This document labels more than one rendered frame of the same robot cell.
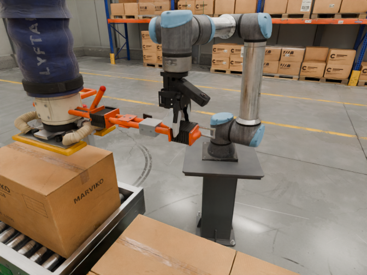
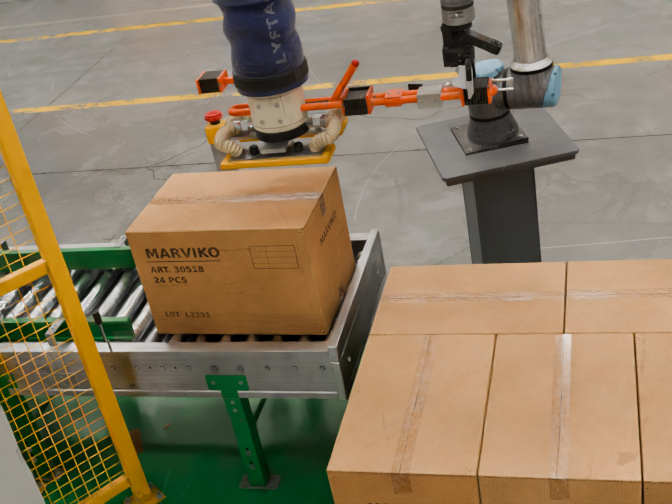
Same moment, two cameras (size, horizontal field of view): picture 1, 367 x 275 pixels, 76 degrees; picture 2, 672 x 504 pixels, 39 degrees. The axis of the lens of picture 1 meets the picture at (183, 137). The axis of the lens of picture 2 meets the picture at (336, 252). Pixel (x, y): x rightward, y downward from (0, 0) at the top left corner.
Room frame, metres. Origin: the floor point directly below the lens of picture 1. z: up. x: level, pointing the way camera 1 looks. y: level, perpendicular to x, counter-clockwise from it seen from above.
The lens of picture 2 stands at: (-1.74, 0.77, 2.30)
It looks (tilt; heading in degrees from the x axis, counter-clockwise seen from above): 30 degrees down; 354
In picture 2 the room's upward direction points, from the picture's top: 12 degrees counter-clockwise
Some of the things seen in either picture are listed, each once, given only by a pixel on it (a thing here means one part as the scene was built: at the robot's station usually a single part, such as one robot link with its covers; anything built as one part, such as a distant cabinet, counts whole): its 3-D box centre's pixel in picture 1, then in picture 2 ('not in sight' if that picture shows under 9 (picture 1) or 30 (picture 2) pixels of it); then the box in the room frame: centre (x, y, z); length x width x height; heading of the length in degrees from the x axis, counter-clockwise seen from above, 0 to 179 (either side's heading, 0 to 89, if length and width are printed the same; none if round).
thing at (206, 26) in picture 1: (194, 30); not in sight; (0.86, -0.04, 1.56); 0.12 x 0.12 x 0.09; 56
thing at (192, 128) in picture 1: (183, 132); (476, 92); (0.74, 0.00, 1.24); 0.08 x 0.07 x 0.05; 66
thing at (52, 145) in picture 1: (47, 137); (276, 152); (0.91, 0.58, 1.14); 0.34 x 0.10 x 0.05; 66
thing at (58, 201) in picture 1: (52, 186); (246, 250); (1.07, 0.74, 0.75); 0.60 x 0.40 x 0.40; 63
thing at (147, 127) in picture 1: (151, 127); (430, 96); (0.80, 0.12, 1.24); 0.07 x 0.07 x 0.04; 66
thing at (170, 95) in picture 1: (175, 89); (458, 43); (0.76, 0.03, 1.39); 0.09 x 0.08 x 0.12; 65
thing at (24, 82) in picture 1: (54, 81); (270, 70); (0.99, 0.54, 1.36); 0.23 x 0.23 x 0.04
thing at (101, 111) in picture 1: (105, 116); (358, 100); (0.89, 0.31, 1.24); 0.10 x 0.08 x 0.06; 156
